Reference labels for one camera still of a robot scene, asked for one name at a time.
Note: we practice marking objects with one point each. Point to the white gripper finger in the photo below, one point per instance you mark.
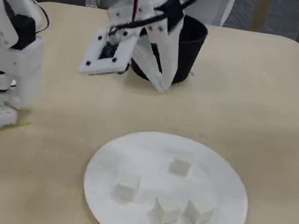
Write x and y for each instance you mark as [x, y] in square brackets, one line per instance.
[171, 55]
[144, 61]

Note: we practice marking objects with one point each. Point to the white cube block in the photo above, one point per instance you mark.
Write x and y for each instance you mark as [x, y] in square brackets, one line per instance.
[165, 212]
[180, 166]
[126, 186]
[198, 213]

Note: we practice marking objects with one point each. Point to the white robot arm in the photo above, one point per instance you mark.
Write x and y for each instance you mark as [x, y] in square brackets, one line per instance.
[24, 66]

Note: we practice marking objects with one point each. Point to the black pot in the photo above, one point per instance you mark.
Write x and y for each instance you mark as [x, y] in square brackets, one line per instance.
[189, 52]

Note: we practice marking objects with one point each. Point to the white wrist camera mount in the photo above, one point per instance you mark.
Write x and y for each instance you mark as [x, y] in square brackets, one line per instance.
[95, 59]

